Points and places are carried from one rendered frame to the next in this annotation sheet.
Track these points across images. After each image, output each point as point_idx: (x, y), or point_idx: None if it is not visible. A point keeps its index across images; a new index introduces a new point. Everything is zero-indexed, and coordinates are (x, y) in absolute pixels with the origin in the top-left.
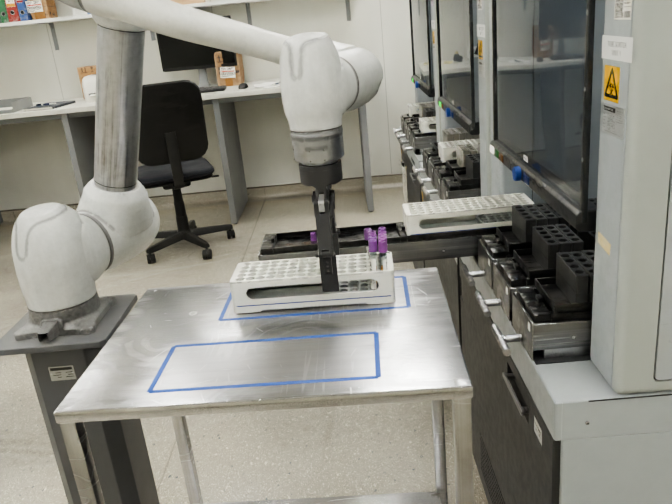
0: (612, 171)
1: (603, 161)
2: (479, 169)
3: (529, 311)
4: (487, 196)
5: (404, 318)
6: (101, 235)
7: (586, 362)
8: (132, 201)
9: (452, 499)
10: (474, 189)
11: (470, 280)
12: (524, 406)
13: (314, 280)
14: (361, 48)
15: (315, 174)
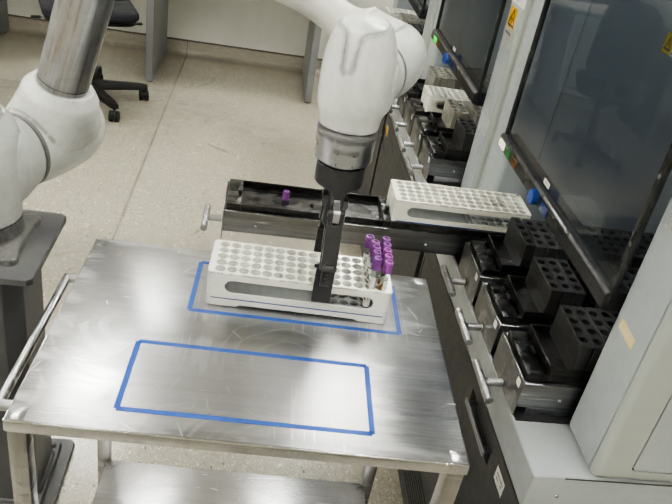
0: (663, 274)
1: (654, 256)
2: (470, 142)
3: (522, 365)
4: (482, 190)
5: (395, 350)
6: (39, 148)
7: (564, 426)
8: (82, 112)
9: (360, 470)
10: (459, 162)
11: (451, 290)
12: (483, 442)
13: (304, 287)
14: (410, 27)
15: (336, 179)
